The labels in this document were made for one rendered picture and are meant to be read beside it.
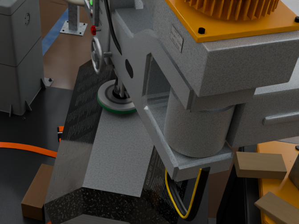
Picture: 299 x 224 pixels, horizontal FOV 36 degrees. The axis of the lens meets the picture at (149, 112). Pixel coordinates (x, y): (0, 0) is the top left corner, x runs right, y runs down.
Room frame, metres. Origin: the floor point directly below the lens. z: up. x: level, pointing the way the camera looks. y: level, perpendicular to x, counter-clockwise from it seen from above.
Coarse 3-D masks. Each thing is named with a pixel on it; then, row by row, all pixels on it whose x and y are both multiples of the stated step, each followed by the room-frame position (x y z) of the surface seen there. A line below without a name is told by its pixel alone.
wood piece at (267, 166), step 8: (240, 152) 1.37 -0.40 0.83; (248, 152) 1.38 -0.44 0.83; (256, 152) 1.38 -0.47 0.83; (240, 160) 1.32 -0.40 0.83; (248, 160) 1.33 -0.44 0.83; (256, 160) 1.34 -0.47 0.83; (264, 160) 1.34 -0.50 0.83; (272, 160) 1.35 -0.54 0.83; (280, 160) 1.35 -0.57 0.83; (240, 168) 1.28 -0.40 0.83; (248, 168) 1.28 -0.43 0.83; (256, 168) 1.29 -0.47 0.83; (264, 168) 1.30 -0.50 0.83; (272, 168) 1.30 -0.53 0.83; (280, 168) 1.31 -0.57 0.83; (240, 176) 1.28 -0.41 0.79; (248, 176) 1.28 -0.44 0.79; (256, 176) 1.28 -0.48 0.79; (264, 176) 1.29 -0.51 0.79; (272, 176) 1.29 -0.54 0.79; (280, 176) 1.29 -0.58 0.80
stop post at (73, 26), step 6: (72, 6) 3.40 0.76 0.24; (78, 6) 3.44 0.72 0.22; (72, 12) 3.40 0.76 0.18; (78, 12) 3.44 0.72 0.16; (72, 18) 3.40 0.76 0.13; (78, 18) 3.44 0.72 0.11; (66, 24) 3.47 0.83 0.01; (72, 24) 3.40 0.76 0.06; (78, 24) 3.44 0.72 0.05; (84, 24) 3.50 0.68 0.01; (66, 30) 3.38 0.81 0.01; (72, 30) 3.39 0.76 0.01; (78, 30) 3.40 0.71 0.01; (84, 30) 3.42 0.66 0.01
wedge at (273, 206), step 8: (264, 200) 1.16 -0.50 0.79; (272, 200) 1.16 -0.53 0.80; (280, 200) 1.16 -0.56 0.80; (264, 208) 1.12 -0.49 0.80; (272, 208) 1.12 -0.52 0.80; (280, 208) 1.12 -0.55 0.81; (288, 208) 1.12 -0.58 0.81; (296, 208) 1.12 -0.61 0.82; (272, 216) 1.08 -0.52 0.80; (280, 216) 1.08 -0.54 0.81; (288, 216) 1.08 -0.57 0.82; (296, 216) 1.08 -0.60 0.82
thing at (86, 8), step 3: (84, 0) 1.99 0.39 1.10; (87, 0) 1.98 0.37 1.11; (87, 3) 1.95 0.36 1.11; (87, 6) 1.93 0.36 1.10; (87, 9) 1.93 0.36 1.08; (87, 12) 1.93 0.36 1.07; (111, 66) 1.54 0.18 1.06; (114, 66) 1.53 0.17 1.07; (114, 69) 1.53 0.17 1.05; (117, 72) 1.50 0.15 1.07; (117, 75) 1.49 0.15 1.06; (117, 87) 1.39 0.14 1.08; (117, 90) 1.38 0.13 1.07; (126, 90) 1.39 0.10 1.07; (126, 93) 1.39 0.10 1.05; (129, 96) 1.38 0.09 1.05
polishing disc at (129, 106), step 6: (102, 84) 1.66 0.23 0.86; (108, 84) 1.66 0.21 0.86; (102, 90) 1.62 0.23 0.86; (108, 90) 1.62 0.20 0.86; (102, 96) 1.57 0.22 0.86; (108, 96) 1.58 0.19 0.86; (102, 102) 1.54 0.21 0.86; (108, 102) 1.54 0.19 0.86; (114, 102) 1.55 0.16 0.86; (120, 102) 1.55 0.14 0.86; (126, 102) 1.56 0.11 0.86; (132, 102) 1.56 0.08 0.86; (114, 108) 1.51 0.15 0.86; (120, 108) 1.51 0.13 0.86; (126, 108) 1.52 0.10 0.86; (132, 108) 1.53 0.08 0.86
